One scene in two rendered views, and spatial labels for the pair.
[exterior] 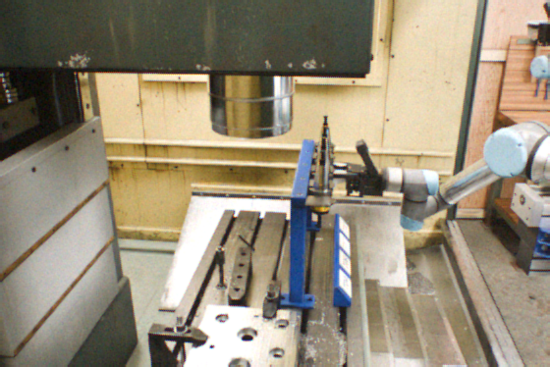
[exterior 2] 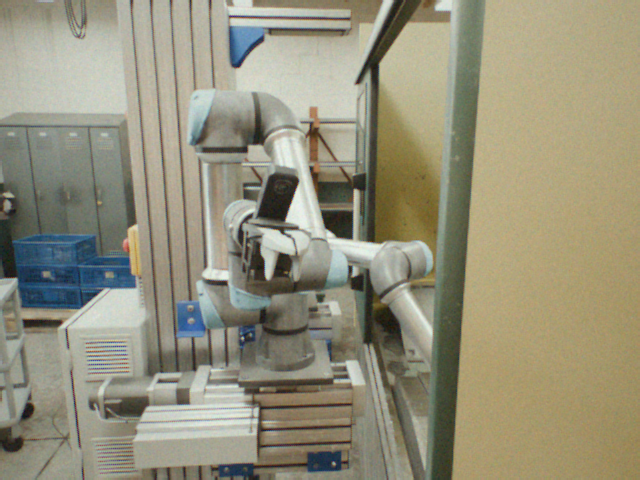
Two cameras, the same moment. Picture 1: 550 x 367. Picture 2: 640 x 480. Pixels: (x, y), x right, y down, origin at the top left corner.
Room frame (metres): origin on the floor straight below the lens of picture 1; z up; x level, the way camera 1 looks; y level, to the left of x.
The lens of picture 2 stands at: (2.52, -1.01, 1.70)
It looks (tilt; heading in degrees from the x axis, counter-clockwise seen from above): 13 degrees down; 174
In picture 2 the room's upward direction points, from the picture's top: straight up
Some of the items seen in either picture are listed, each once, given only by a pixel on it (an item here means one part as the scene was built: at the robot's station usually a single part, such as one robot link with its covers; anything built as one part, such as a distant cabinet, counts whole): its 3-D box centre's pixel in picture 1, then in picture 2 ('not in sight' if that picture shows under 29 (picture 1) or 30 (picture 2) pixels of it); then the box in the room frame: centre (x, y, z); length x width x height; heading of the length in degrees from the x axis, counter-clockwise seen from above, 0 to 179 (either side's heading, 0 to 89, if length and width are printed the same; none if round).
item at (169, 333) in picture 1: (179, 342); not in sight; (0.87, 0.22, 0.97); 0.13 x 0.03 x 0.15; 83
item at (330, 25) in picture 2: not in sight; (290, 23); (1.14, -0.94, 2.00); 0.32 x 0.09 x 0.05; 88
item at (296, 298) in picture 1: (297, 256); not in sight; (1.12, -0.06, 1.05); 0.10 x 0.05 x 0.30; 83
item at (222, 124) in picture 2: not in sight; (226, 214); (1.41, -1.11, 1.54); 0.15 x 0.12 x 0.55; 103
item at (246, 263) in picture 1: (241, 280); not in sight; (1.18, 0.10, 0.93); 0.26 x 0.05 x 0.06; 178
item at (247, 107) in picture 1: (251, 95); not in sight; (0.89, 0.04, 1.53); 0.16 x 0.16 x 0.12
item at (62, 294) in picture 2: not in sight; (90, 278); (-2.20, -2.75, 0.39); 1.20 x 0.80 x 0.79; 81
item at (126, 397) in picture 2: not in sight; (151, 396); (1.37, -1.32, 1.07); 0.28 x 0.13 x 0.09; 88
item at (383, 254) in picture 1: (285, 266); not in sight; (1.54, -0.04, 0.75); 0.89 x 0.70 x 0.26; 83
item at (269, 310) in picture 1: (271, 306); not in sight; (1.00, 0.01, 0.97); 0.13 x 0.03 x 0.15; 173
